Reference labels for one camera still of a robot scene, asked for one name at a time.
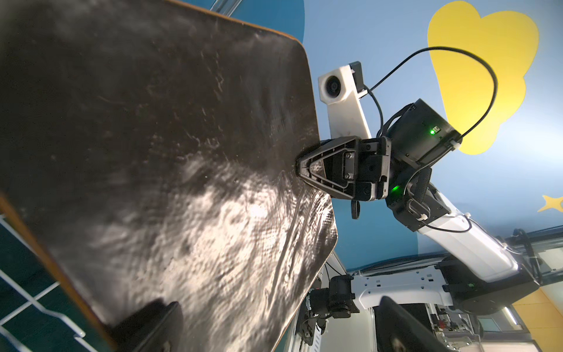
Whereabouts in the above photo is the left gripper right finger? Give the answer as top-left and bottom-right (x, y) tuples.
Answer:
(375, 296), (449, 352)

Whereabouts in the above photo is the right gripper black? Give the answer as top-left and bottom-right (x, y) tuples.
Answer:
(297, 136), (391, 200)

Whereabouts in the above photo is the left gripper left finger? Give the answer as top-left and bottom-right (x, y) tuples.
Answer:
(111, 301), (183, 352)

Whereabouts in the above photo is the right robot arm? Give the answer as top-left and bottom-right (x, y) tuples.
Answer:
(297, 100), (540, 315)

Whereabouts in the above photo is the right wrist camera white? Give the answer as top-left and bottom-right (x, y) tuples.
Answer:
(318, 61), (372, 139)

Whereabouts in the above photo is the white wire dish rack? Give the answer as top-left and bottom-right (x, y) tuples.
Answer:
(1, 214), (112, 351)

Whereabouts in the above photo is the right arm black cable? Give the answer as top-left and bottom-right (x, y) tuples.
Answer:
(362, 45), (498, 234)

